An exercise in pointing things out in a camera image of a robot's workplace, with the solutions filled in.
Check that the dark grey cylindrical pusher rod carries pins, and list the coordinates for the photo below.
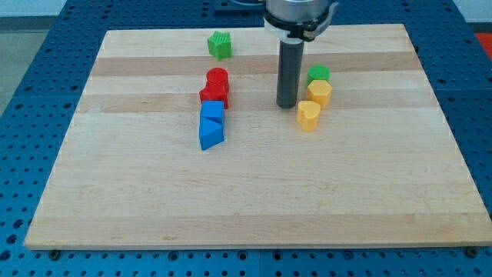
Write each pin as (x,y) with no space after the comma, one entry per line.
(289,70)

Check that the yellow hexagon block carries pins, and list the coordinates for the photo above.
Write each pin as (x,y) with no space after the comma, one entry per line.
(319,91)

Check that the green cylinder block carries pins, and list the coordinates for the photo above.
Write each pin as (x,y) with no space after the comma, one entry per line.
(318,72)

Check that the yellow heart block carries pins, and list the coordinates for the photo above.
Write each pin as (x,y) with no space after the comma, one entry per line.
(308,113)

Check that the green star block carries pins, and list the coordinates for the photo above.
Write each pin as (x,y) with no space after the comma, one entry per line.
(219,45)

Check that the red cylinder block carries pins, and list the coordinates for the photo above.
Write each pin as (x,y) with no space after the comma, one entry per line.
(218,76)

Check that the red star-shaped block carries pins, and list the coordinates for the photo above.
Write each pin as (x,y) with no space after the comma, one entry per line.
(215,92)

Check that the blue cube block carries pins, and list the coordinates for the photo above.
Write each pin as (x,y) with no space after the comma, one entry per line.
(213,110)

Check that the blue triangular block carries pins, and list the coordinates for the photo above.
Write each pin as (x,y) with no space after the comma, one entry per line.
(210,133)

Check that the light wooden board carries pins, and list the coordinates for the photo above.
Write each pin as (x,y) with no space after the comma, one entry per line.
(382,169)

